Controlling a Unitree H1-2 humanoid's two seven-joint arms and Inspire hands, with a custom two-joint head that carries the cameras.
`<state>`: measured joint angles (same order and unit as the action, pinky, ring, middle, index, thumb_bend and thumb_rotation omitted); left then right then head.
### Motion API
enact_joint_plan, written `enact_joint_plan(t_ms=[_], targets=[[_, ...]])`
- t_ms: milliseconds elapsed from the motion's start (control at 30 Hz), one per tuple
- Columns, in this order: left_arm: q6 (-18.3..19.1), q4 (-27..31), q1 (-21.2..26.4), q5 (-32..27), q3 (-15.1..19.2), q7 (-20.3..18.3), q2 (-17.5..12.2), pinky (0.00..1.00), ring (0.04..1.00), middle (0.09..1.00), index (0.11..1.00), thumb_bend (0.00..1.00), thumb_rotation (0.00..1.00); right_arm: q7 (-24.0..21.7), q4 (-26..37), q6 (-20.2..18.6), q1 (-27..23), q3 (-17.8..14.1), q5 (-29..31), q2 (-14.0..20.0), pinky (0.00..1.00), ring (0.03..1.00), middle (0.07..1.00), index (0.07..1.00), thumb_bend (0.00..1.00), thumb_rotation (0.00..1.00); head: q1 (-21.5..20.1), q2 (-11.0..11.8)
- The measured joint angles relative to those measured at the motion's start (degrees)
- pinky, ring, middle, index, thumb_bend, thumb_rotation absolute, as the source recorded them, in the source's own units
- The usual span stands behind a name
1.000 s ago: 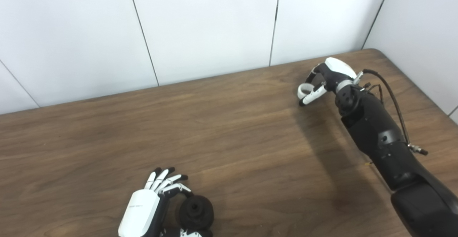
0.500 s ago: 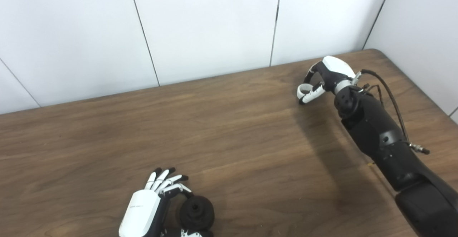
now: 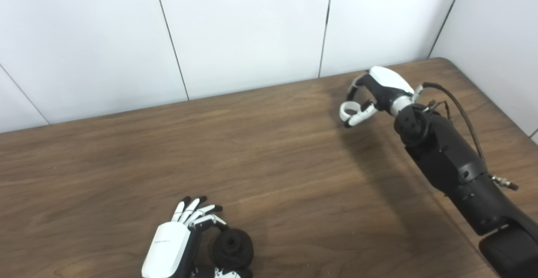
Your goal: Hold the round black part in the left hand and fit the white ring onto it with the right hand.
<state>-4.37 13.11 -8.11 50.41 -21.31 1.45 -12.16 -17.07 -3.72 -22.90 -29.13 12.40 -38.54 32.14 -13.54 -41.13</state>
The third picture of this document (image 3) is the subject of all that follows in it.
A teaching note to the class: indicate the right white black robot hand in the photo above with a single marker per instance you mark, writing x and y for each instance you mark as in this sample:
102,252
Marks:
386,80

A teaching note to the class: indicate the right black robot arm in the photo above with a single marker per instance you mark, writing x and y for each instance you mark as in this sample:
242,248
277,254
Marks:
454,160

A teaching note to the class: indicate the round black part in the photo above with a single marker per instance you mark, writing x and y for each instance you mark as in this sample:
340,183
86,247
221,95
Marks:
235,250

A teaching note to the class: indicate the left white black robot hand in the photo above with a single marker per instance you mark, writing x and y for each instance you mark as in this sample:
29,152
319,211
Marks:
166,248

